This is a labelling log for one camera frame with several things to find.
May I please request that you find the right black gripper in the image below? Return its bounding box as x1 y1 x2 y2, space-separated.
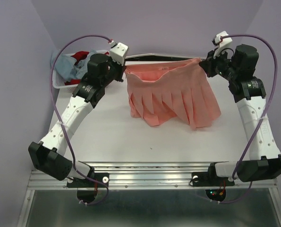
202 46 240 81

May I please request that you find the pink pleated skirt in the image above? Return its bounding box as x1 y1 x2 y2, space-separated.
125 58 221 130

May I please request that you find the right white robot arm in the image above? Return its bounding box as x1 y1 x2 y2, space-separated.
199 44 281 184

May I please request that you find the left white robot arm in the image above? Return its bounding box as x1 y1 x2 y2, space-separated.
28 53 126 186

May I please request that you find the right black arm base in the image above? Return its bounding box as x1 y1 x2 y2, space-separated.
189 172 235 187

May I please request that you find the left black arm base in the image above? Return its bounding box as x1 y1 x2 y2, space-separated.
67 172 110 188

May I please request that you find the red skirt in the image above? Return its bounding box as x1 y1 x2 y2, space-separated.
64 51 89 86

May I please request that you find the light blue denim skirt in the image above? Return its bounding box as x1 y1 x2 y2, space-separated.
54 51 97 81

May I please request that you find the white plastic basket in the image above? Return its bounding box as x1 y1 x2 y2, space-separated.
52 50 109 91

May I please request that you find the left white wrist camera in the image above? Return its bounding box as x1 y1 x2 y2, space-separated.
109 40 129 66

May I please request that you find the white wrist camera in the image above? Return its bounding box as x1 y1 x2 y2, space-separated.
212 31 232 59
109 40 129 66

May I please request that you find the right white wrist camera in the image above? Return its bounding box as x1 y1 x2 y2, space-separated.
212 31 232 59

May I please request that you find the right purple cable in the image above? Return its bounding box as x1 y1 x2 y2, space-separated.
194 34 278 205

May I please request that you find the aluminium mounting rail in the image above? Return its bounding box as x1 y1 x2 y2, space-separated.
27 162 278 191

